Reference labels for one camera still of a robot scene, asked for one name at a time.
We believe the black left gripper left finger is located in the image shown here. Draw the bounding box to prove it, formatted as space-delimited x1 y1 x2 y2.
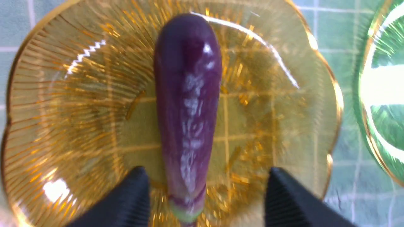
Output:
67 166 151 227

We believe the green glass plate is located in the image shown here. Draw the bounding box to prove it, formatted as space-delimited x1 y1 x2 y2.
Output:
357 0 404 186

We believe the amber glass plate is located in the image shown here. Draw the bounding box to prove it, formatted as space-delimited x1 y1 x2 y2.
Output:
1 0 343 227

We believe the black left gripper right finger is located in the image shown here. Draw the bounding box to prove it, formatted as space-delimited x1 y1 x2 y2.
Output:
264 167 355 227

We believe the purple eggplant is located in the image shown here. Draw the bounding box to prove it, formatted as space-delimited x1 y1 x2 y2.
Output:
153 13 223 227

